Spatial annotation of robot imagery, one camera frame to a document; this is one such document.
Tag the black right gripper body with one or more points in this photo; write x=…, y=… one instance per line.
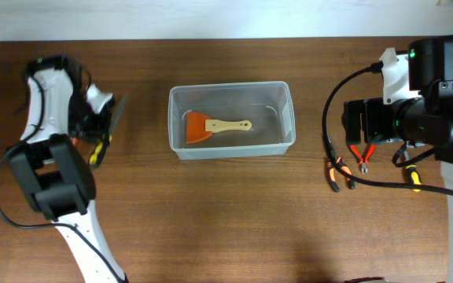
x=370, y=122

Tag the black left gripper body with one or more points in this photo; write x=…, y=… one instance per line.
x=106, y=128

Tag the metal file yellow black handle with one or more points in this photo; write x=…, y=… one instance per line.
x=97, y=156

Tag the orange scraper wooden handle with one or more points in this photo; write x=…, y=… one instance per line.
x=200, y=127

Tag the clear plastic container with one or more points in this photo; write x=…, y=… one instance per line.
x=267, y=105

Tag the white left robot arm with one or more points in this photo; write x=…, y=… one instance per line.
x=67, y=134

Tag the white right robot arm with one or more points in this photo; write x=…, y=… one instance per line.
x=416, y=109

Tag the small red cutting pliers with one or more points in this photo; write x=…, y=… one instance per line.
x=363, y=159

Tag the yellow black screwdriver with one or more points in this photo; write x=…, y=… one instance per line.
x=411, y=173

